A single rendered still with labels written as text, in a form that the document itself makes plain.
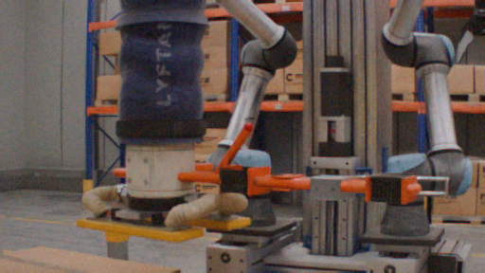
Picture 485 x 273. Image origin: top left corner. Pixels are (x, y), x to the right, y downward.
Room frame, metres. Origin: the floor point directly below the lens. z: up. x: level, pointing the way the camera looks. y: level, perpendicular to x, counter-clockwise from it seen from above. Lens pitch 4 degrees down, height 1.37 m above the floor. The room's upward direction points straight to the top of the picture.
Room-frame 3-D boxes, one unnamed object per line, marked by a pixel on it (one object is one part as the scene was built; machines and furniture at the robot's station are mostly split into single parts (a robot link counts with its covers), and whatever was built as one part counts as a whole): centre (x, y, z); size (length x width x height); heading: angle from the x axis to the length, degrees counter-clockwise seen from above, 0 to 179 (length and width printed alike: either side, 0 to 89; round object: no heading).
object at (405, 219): (1.88, -0.38, 1.09); 0.15 x 0.15 x 0.10
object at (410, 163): (1.88, -0.39, 1.20); 0.13 x 0.12 x 0.14; 98
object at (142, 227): (1.49, 0.33, 1.13); 0.34 x 0.10 x 0.05; 59
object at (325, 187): (1.33, -0.11, 1.23); 0.07 x 0.07 x 0.04; 59
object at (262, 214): (2.07, 0.08, 1.09); 0.15 x 0.15 x 0.10
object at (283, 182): (1.57, 0.05, 1.24); 0.93 x 0.30 x 0.04; 59
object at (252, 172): (1.44, 0.07, 1.24); 0.10 x 0.08 x 0.06; 149
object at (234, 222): (1.66, 0.23, 1.13); 0.34 x 0.10 x 0.05; 59
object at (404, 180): (1.26, -0.23, 1.24); 0.08 x 0.07 x 0.05; 59
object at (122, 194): (1.58, 0.28, 1.17); 0.34 x 0.25 x 0.06; 59
